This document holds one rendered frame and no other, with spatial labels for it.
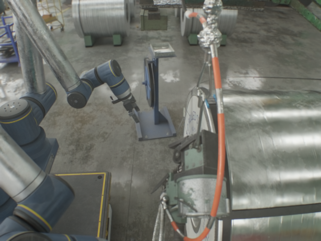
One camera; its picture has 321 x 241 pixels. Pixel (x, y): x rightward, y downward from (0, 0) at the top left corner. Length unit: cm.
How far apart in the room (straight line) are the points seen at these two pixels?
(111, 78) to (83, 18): 468
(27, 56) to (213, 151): 118
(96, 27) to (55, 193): 546
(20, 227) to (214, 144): 55
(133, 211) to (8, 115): 140
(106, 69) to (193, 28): 470
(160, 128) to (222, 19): 364
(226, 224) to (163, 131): 220
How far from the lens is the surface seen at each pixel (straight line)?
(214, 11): 46
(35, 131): 149
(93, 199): 195
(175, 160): 78
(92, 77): 133
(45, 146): 159
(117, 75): 129
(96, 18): 583
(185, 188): 63
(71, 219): 190
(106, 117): 331
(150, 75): 246
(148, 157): 264
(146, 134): 291
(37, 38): 117
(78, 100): 122
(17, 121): 140
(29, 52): 147
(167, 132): 295
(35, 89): 158
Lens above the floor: 193
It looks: 38 degrees down
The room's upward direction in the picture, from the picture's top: straight up
